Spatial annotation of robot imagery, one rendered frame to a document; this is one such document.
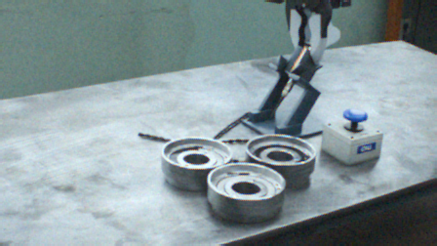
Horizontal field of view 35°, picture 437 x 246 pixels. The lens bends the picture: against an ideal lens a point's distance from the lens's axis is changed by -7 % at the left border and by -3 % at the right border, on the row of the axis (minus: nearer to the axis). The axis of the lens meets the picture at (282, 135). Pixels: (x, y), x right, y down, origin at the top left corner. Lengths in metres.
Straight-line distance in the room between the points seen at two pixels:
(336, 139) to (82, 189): 0.41
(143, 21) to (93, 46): 0.22
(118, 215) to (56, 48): 1.71
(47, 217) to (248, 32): 2.13
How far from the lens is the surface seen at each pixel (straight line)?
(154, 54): 2.80
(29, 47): 2.59
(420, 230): 1.49
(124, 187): 1.03
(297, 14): 1.22
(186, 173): 1.00
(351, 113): 1.14
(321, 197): 1.03
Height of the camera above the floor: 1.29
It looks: 24 degrees down
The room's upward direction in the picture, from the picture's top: 5 degrees clockwise
